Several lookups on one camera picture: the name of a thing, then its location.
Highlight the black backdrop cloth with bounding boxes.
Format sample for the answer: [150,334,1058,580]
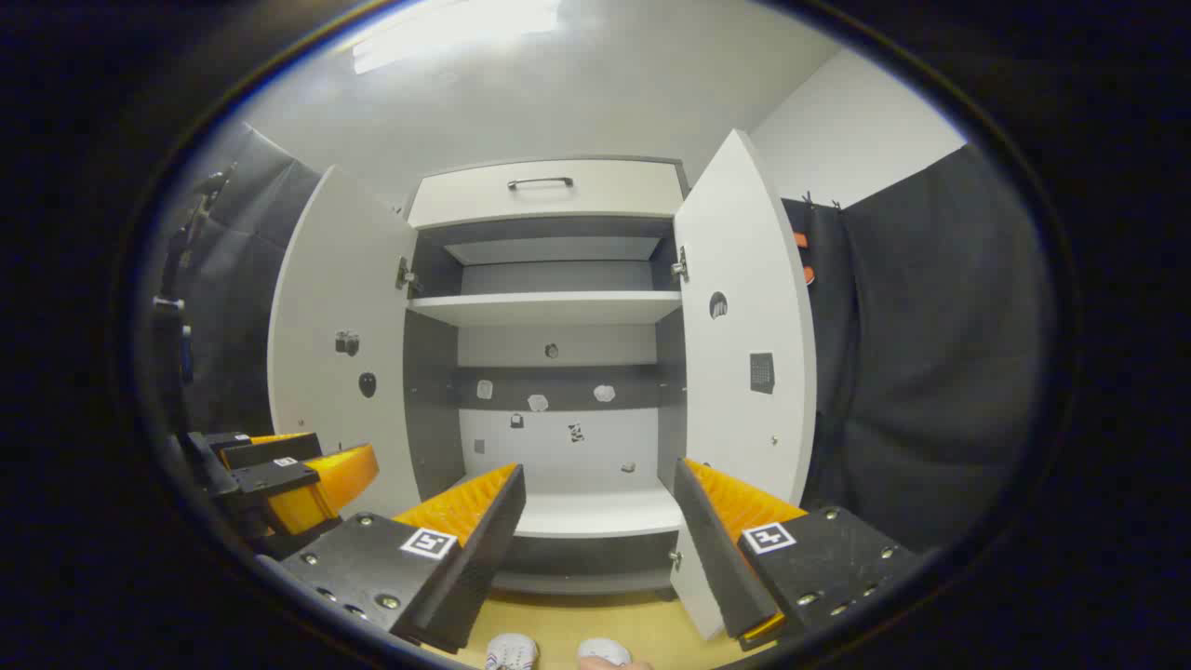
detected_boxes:
[154,121,327,438]
[782,144,1057,555]

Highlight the white cabinet door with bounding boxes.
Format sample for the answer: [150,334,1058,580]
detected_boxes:
[267,166,422,520]
[670,128,818,641]

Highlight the ceiling light panel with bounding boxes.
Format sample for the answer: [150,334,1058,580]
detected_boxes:
[352,0,564,75]

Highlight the white canvas shoe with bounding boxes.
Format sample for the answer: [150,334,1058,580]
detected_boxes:
[486,633,539,670]
[577,637,634,666]

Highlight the white shoe cabinet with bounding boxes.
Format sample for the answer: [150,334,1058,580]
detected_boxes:
[400,155,691,596]

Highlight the white cabinet drawer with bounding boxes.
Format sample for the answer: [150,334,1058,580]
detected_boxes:
[408,158,687,231]

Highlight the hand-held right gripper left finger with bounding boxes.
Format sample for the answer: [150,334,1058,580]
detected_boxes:
[279,462,528,655]

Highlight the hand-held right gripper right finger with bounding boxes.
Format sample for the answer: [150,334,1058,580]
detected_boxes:
[672,457,922,652]

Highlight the white cabinet shelf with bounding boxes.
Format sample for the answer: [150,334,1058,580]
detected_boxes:
[408,290,683,327]

